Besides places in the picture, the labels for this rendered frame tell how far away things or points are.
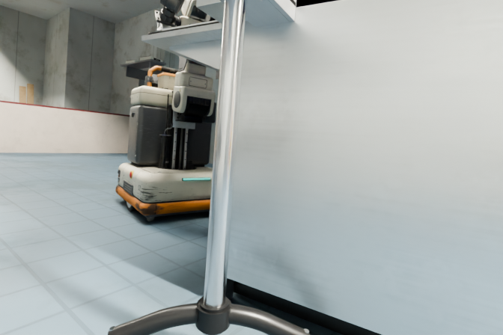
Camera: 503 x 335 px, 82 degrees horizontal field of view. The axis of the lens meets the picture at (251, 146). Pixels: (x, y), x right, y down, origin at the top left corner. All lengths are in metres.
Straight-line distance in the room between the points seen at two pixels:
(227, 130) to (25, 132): 5.73
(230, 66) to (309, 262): 0.53
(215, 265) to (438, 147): 0.54
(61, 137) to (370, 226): 6.03
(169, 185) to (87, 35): 7.40
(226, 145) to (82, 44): 8.23
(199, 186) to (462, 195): 1.41
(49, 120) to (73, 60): 2.65
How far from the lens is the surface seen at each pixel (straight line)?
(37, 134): 6.30
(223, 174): 0.64
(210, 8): 0.88
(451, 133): 0.74
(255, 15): 0.84
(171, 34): 1.14
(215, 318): 0.73
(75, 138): 6.49
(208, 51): 1.12
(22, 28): 10.07
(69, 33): 8.71
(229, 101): 0.64
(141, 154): 2.01
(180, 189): 1.78
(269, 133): 0.82
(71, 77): 8.54
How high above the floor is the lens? 0.52
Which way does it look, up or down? 2 degrees down
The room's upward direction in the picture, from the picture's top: 4 degrees clockwise
